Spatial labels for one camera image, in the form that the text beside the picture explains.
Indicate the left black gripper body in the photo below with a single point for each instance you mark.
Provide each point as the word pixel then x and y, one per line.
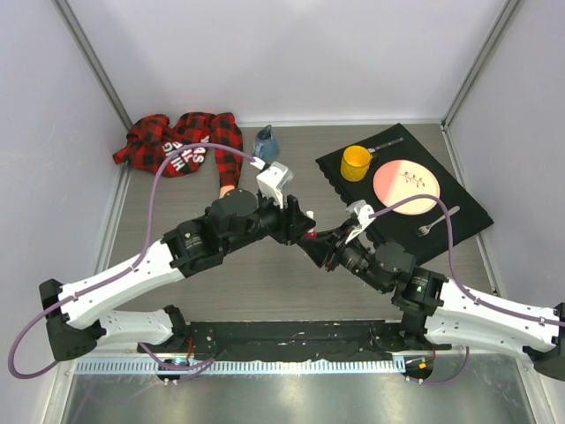
pixel 271 220

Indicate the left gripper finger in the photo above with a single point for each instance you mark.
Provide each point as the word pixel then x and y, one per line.
pixel 293 234
pixel 303 220

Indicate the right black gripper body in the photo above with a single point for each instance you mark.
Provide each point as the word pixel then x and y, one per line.
pixel 348 254

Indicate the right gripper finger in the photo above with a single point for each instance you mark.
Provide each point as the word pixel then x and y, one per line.
pixel 317 249
pixel 332 236

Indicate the red nail polish bottle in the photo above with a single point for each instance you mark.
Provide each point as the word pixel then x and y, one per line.
pixel 311 235

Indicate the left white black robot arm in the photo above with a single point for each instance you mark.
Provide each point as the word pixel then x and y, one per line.
pixel 85 314

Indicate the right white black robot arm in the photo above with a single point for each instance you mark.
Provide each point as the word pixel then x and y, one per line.
pixel 437 310

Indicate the mannequin hand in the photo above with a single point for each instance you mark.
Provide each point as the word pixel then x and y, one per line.
pixel 225 189

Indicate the blue ceramic jug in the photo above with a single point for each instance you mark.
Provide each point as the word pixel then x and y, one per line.
pixel 266 146

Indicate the yellow mug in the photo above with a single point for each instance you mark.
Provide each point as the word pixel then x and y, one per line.
pixel 355 163

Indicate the silver fork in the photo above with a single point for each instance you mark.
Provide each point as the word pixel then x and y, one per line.
pixel 425 229

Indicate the pink cream plate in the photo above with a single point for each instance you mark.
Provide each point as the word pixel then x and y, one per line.
pixel 398 180

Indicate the black placemat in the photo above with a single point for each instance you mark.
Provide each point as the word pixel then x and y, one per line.
pixel 401 224

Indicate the red black plaid shirt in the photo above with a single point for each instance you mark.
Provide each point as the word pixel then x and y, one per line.
pixel 153 138

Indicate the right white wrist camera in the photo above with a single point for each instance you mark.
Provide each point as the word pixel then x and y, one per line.
pixel 362 212

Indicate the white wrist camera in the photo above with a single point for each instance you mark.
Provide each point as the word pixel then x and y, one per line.
pixel 272 179
pixel 362 212

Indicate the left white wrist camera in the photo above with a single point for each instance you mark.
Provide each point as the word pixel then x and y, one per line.
pixel 272 179

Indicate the dark handled knife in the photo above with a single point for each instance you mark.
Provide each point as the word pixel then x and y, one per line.
pixel 386 145

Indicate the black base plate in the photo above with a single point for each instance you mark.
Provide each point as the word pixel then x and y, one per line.
pixel 355 340

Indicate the white cable duct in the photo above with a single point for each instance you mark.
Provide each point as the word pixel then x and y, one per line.
pixel 146 366

